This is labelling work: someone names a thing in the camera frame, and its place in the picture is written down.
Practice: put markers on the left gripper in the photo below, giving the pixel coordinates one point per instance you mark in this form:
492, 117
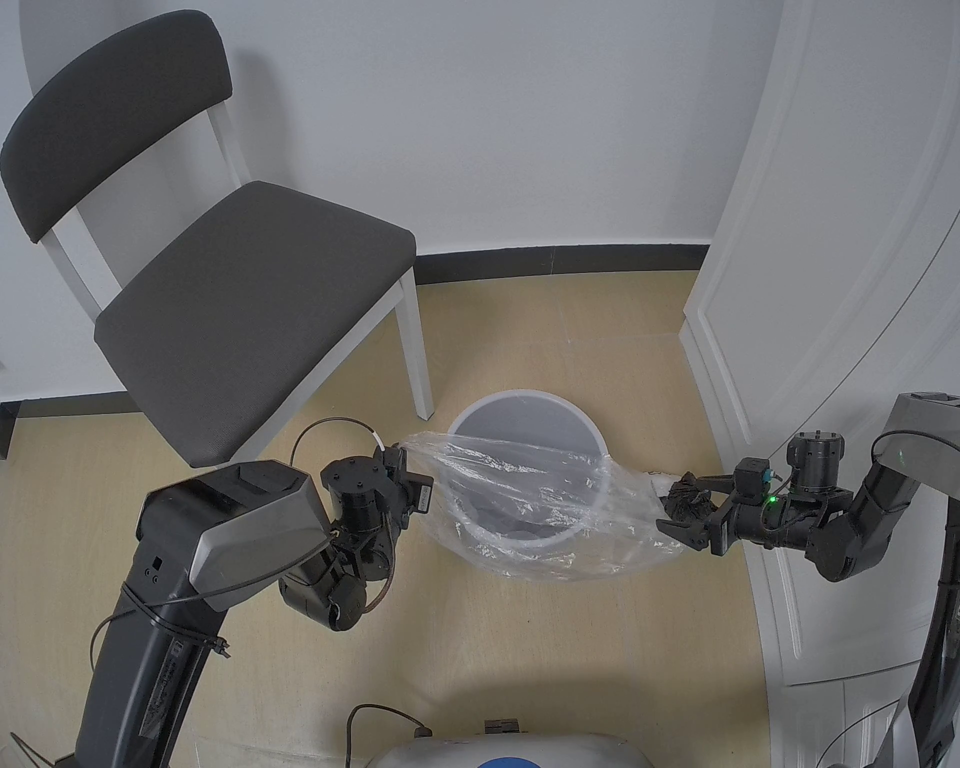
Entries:
416, 499

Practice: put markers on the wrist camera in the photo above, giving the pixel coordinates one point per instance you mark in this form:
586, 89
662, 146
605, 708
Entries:
752, 480
395, 466

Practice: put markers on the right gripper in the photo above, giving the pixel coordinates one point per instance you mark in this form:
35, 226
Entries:
765, 521

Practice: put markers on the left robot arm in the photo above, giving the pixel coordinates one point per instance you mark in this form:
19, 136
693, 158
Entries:
225, 525

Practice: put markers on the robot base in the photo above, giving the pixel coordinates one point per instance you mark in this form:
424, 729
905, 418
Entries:
450, 754

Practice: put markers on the white wardrobe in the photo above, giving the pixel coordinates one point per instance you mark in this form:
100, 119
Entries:
840, 225

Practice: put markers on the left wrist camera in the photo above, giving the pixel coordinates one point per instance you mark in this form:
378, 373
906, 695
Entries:
395, 466

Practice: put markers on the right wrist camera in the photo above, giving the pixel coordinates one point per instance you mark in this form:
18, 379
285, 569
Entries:
752, 480

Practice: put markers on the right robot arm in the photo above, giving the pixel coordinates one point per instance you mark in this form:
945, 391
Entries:
862, 525

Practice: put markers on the white trash bin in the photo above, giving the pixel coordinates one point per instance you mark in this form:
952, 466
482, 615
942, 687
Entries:
525, 405

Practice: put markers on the clear plastic bag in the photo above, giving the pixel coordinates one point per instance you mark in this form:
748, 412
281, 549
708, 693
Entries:
525, 480

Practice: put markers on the grey and white chair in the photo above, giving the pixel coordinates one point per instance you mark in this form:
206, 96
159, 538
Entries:
255, 300

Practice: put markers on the black plastic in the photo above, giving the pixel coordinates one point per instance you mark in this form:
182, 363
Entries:
686, 502

